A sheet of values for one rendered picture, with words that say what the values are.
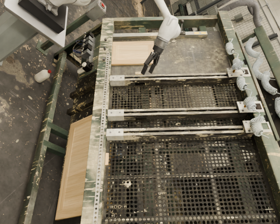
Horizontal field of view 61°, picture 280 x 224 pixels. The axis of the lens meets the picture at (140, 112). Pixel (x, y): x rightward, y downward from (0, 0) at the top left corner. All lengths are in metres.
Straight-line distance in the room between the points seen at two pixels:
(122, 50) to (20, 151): 1.32
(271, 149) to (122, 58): 1.44
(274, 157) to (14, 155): 2.05
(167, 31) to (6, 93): 1.59
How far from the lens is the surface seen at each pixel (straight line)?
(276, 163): 1.84
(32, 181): 2.23
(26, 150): 2.45
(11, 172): 2.34
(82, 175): 2.10
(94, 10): 2.60
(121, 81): 2.06
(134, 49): 2.40
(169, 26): 1.67
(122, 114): 1.84
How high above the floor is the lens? 1.98
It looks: 27 degrees down
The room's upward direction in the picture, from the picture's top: 68 degrees clockwise
